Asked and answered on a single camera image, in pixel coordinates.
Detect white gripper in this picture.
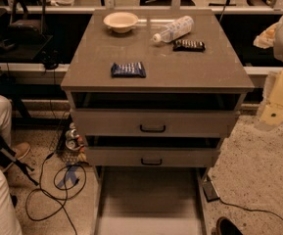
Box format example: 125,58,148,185
255,70,283,131

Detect blue rxbar blueberry bar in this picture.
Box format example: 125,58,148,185
111,62,146,78

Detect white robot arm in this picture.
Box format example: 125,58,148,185
254,16,283,131

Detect grey drawer cabinet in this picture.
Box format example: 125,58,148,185
60,8,256,235

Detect open bottom grey drawer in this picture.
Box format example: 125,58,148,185
91,166,211,235

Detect middle grey drawer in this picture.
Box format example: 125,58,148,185
85,147,220,167

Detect top grey drawer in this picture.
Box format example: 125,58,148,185
71,109,238,138

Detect black floor power box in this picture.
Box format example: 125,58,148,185
203,181,219,202

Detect dark brown snack bar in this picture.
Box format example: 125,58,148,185
173,39,206,52

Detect dark shoe bottom right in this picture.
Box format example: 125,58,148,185
216,217,243,235

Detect clear plastic water bottle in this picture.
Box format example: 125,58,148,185
152,16,194,43

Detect white bowl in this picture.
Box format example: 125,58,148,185
103,12,138,33

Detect blue tape cross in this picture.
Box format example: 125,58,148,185
56,165,79,190

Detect brown shoe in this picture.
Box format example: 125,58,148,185
0,142,30,172

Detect black bag on shelf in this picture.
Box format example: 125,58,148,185
8,0,47,44

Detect black handheld device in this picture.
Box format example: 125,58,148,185
0,118,40,187

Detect black cable right floor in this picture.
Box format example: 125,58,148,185
218,198,283,235

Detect cans in wire basket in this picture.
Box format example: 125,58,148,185
65,122,84,152

